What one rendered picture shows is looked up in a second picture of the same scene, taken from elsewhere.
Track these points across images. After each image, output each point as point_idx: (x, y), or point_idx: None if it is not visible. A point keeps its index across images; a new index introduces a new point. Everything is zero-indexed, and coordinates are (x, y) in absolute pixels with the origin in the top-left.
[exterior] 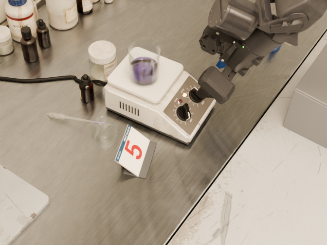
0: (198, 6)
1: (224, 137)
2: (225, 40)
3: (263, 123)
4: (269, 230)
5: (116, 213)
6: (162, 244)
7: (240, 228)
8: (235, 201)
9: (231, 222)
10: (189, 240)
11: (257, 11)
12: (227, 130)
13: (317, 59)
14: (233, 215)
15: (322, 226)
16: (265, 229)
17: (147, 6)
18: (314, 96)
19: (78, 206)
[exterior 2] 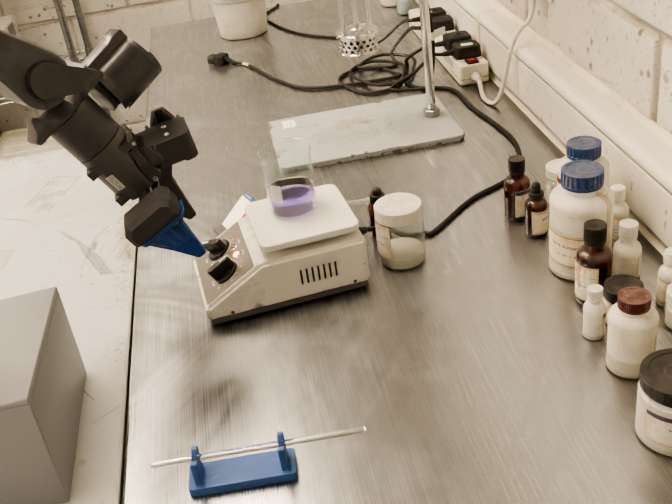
0: (446, 451)
1: (161, 308)
2: (147, 131)
3: (119, 356)
4: (34, 278)
5: (210, 201)
6: None
7: (69, 261)
8: (92, 273)
9: (83, 259)
10: (118, 227)
11: (82, 62)
12: (164, 318)
13: (39, 335)
14: (86, 264)
15: None
16: (39, 276)
17: (523, 375)
18: (18, 296)
19: (251, 184)
